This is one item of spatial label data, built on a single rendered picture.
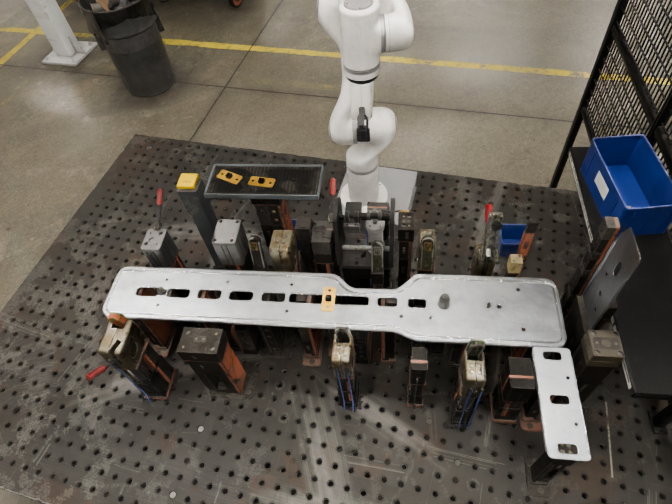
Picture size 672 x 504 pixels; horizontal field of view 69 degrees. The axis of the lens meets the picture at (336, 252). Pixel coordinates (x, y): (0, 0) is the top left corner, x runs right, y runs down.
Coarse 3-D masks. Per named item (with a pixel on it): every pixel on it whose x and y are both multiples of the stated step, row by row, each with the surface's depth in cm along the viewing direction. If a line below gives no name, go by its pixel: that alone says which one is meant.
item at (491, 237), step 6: (492, 216) 134; (498, 216) 135; (492, 222) 137; (498, 222) 132; (486, 228) 139; (492, 228) 134; (498, 228) 133; (486, 234) 139; (492, 234) 140; (498, 234) 138; (486, 240) 140; (492, 240) 141; (486, 246) 142; (492, 246) 143; (492, 252) 144; (492, 258) 145
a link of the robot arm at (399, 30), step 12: (384, 0) 109; (396, 0) 106; (384, 12) 111; (396, 12) 104; (408, 12) 104; (396, 24) 102; (408, 24) 102; (396, 36) 103; (408, 36) 103; (396, 48) 105
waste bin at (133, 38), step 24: (96, 0) 354; (120, 0) 345; (144, 0) 341; (96, 24) 337; (120, 24) 339; (144, 24) 349; (120, 48) 355; (144, 48) 360; (120, 72) 377; (144, 72) 373; (168, 72) 389; (144, 96) 390
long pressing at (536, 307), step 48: (192, 288) 155; (240, 288) 153; (288, 288) 152; (336, 288) 150; (432, 288) 147; (480, 288) 146; (528, 288) 145; (432, 336) 138; (480, 336) 137; (528, 336) 136
